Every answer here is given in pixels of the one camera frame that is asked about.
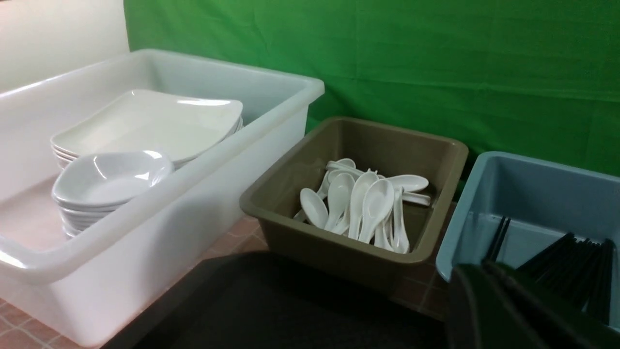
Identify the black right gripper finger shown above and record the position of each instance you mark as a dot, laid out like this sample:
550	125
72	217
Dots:
493	306

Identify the top stacked square plate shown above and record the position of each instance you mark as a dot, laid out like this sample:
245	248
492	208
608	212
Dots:
180	127

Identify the pink checkered tablecloth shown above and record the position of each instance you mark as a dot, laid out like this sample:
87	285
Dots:
421	288

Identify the bundle of black chopsticks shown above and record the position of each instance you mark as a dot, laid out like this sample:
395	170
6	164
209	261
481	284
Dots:
579	271

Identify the blue plastic bin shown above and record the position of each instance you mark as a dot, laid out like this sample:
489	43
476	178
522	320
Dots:
512	207

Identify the pile of white spoons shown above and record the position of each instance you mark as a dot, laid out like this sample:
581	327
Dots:
363	206

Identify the green backdrop cloth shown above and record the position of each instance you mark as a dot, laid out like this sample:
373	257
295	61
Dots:
539	78

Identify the black serving tray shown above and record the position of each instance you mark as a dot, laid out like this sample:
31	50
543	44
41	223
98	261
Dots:
260	300

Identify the olive green plastic bin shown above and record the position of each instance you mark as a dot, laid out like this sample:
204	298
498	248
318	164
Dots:
274	198

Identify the large white plastic tub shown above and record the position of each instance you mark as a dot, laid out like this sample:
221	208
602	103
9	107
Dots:
88	287

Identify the top stacked small dish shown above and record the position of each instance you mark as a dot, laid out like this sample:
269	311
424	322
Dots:
110	179

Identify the stack of small dishes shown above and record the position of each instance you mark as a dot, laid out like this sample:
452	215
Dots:
76	219

